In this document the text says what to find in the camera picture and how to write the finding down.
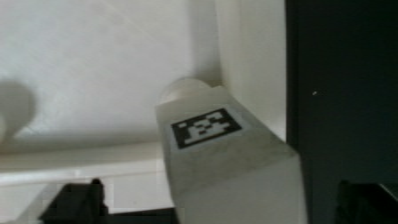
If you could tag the white leg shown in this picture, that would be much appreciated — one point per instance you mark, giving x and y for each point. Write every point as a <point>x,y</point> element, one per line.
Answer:
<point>231,165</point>

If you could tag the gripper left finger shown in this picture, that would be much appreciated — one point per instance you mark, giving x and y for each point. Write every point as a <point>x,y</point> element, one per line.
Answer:
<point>78,208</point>

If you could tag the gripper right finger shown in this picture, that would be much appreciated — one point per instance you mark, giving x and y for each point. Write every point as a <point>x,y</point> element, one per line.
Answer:
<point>366,203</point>

